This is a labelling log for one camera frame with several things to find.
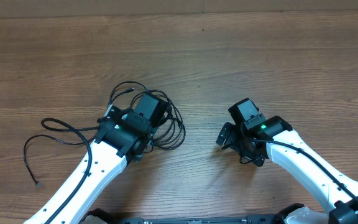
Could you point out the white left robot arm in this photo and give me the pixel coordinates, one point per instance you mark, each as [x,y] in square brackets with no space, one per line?
[122,136]

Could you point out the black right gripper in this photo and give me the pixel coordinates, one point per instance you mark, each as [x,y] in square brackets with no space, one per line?
[232,144]

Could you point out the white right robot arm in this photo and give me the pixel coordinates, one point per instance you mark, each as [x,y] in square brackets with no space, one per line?
[256,139]

